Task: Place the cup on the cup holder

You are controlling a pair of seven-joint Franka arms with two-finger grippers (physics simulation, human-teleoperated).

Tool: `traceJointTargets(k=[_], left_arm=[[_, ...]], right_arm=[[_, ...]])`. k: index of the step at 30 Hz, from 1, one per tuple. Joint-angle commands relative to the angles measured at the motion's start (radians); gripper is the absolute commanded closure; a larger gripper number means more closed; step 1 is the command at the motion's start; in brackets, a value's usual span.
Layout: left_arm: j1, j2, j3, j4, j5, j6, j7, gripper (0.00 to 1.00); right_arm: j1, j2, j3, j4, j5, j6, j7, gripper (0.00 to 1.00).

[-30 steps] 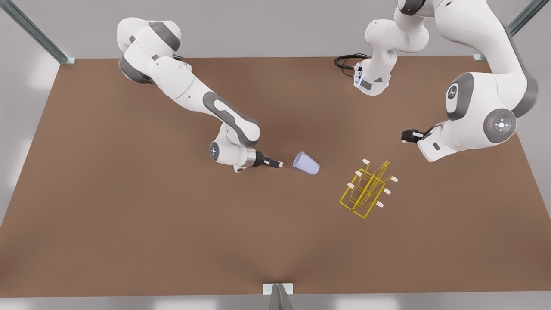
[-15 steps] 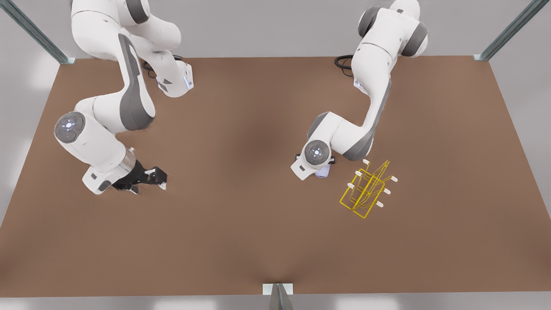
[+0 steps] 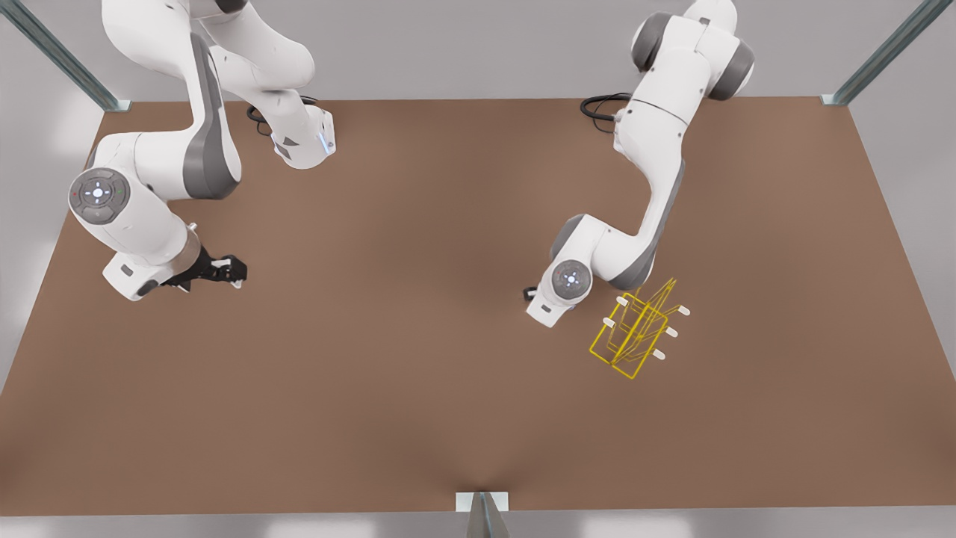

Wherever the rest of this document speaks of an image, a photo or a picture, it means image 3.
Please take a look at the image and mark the yellow wire cup holder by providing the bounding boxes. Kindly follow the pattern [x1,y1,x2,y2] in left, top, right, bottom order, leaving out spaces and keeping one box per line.
[589,278,692,380]

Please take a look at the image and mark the black cable loop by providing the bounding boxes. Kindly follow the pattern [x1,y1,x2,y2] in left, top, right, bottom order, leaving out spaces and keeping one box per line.
[580,93,633,135]
[246,95,320,137]

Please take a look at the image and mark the silver frame post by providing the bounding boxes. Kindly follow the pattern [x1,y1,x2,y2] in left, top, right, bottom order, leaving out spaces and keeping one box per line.
[819,0,956,107]
[456,491,511,538]
[0,0,132,114]

